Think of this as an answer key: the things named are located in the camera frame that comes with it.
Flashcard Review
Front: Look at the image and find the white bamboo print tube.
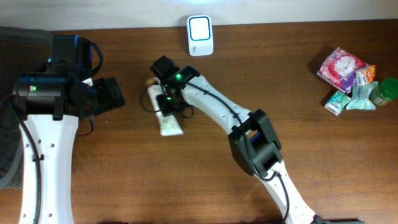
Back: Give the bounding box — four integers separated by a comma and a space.
146, 78, 184, 136

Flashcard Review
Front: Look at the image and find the teal wet wipes pack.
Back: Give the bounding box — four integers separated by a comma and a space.
346, 81, 378, 110

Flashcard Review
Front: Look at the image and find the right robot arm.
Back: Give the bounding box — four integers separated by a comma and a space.
150, 56, 317, 223

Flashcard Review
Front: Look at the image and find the green lid jar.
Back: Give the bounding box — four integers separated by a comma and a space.
370, 78, 398, 106

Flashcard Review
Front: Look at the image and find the red purple tissue package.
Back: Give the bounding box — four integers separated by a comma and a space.
317, 47, 368, 94

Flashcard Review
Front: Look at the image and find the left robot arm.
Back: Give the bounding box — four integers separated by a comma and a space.
11, 35, 125, 223

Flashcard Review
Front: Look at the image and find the teal blue tissue pack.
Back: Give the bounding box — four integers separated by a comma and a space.
324, 91, 351, 116

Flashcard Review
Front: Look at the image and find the orange tissue pack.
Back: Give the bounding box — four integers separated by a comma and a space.
356, 65, 376, 86

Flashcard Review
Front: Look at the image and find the grey plastic mesh basket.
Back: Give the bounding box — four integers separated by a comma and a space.
1, 26, 53, 189

